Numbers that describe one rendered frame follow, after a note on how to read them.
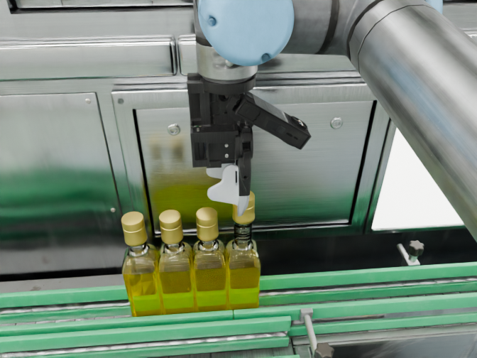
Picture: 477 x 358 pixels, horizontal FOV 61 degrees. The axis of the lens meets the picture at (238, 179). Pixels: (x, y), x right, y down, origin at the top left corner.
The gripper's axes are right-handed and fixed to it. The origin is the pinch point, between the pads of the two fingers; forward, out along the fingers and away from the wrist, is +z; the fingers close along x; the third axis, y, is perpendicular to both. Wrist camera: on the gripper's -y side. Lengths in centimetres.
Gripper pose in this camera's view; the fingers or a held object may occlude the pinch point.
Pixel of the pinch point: (243, 199)
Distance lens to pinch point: 62.0
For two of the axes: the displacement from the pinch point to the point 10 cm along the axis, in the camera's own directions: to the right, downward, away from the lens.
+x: 0.9, 5.7, -8.2
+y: -10.0, 0.5, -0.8
